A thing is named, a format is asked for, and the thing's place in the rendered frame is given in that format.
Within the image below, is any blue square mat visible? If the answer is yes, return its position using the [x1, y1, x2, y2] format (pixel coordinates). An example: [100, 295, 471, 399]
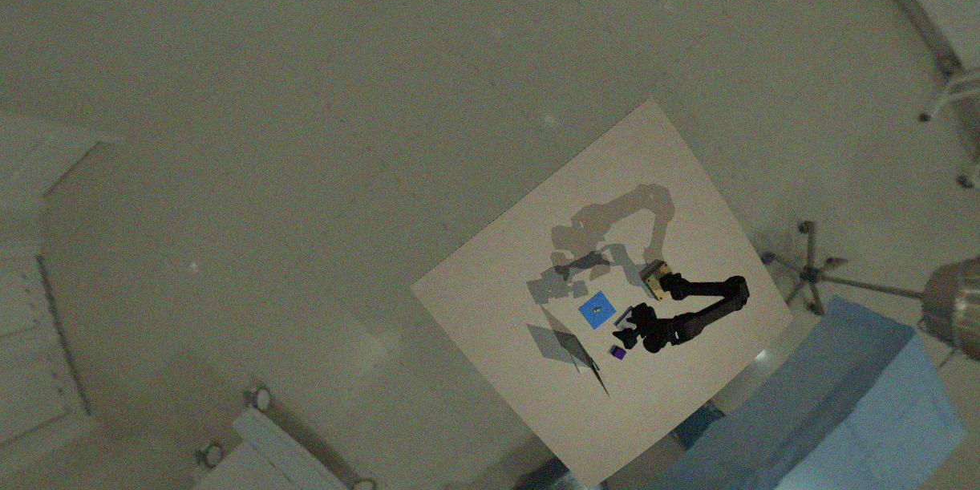
[579, 291, 617, 329]

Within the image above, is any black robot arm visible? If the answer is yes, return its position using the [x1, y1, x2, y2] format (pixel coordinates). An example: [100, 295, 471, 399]
[631, 272, 750, 353]

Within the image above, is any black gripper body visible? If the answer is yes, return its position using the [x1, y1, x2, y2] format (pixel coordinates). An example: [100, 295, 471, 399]
[620, 306, 657, 350]

